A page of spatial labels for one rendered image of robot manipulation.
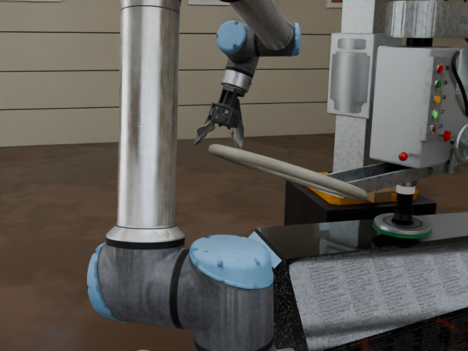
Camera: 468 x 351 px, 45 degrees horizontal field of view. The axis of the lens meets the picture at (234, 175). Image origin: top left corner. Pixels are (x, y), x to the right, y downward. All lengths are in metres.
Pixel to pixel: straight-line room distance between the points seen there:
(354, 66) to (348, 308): 1.29
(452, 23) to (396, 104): 0.32
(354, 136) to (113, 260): 2.05
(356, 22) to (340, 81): 0.30
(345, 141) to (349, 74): 0.36
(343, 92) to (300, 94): 5.73
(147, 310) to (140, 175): 0.24
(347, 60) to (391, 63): 0.77
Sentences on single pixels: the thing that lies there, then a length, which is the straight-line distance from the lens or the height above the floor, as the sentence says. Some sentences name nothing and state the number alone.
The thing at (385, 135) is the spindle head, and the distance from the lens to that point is 2.12.
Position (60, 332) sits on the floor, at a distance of 3.23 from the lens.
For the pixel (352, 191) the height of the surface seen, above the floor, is 1.16.
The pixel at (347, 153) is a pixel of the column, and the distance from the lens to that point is 2.97.
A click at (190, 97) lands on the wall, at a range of 8.10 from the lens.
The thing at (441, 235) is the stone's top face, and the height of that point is 0.80.
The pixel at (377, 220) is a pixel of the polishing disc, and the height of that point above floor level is 0.86.
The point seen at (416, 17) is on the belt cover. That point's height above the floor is 1.62.
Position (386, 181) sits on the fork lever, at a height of 1.07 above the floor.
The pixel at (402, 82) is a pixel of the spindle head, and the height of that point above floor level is 1.40.
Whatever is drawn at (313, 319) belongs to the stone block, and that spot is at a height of 0.65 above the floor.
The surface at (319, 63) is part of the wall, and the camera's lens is 8.65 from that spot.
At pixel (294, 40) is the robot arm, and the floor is 1.55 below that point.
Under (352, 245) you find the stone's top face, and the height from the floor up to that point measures 0.80.
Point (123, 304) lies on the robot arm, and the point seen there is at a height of 1.09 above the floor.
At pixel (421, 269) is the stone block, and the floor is 0.73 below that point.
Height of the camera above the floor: 1.58
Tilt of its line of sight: 15 degrees down
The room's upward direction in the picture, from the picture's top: 1 degrees clockwise
